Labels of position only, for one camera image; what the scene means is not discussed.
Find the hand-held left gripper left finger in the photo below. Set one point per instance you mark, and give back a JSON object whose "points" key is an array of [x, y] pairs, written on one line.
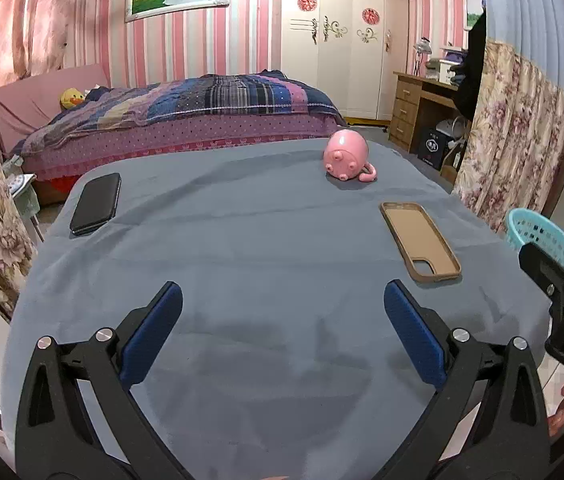
{"points": [[154, 330]]}

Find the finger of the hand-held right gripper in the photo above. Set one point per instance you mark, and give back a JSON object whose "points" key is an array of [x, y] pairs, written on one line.
{"points": [[557, 270]]}

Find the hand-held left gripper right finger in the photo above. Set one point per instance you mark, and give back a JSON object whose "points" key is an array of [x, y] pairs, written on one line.
{"points": [[414, 330]]}

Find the turquoise plastic basket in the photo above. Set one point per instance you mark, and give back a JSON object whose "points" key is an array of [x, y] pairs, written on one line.
{"points": [[537, 232]]}

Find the brown phone case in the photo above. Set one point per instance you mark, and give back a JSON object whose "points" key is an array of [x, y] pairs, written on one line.
{"points": [[419, 240]]}

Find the blue-grey tablecloth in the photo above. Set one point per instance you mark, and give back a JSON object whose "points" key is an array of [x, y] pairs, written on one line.
{"points": [[262, 270]]}

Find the black phone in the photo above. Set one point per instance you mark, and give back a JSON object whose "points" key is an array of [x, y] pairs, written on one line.
{"points": [[95, 202]]}

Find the dark paper bag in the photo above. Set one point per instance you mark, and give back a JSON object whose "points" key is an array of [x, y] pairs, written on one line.
{"points": [[432, 147]]}

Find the white bedside stand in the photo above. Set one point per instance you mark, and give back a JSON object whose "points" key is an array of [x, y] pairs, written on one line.
{"points": [[24, 195]]}

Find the pink pig mug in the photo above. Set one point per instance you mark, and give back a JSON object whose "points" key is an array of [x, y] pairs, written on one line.
{"points": [[344, 152]]}

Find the black hanging garment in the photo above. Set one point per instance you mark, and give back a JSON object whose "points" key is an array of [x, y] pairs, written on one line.
{"points": [[472, 75]]}

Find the wooden desk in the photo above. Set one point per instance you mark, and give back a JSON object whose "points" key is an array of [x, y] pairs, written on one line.
{"points": [[404, 110]]}

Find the white box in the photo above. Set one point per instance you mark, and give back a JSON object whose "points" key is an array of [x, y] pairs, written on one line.
{"points": [[449, 70]]}

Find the patchwork quilt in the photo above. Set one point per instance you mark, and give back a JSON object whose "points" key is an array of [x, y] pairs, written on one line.
{"points": [[221, 97]]}

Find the dark blue cloth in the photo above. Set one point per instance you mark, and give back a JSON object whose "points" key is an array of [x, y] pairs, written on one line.
{"points": [[97, 93]]}

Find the yellow duck plush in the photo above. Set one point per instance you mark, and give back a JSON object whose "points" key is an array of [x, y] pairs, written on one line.
{"points": [[71, 98]]}

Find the white wardrobe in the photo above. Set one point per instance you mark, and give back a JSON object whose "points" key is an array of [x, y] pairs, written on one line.
{"points": [[357, 80]]}

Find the desk lamp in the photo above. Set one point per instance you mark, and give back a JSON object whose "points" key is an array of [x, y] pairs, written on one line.
{"points": [[423, 50]]}

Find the pink bed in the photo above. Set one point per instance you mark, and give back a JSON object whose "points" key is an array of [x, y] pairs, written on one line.
{"points": [[31, 97]]}

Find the red round paper decoration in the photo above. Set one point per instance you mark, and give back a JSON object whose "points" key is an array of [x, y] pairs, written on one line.
{"points": [[370, 16], [307, 2]]}

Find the pink window curtain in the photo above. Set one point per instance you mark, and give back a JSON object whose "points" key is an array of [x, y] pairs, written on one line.
{"points": [[36, 20]]}

